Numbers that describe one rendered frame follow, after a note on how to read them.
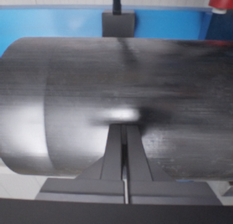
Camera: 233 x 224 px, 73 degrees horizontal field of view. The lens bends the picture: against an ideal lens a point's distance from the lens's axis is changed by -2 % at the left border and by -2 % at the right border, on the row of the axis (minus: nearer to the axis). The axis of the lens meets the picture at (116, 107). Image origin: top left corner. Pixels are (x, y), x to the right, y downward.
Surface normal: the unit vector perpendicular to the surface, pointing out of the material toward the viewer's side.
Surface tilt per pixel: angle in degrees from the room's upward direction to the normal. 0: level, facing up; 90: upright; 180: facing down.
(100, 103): 90
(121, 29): 90
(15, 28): 90
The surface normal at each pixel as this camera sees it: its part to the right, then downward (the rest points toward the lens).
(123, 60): 0.00, -0.48
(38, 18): -0.03, 0.60
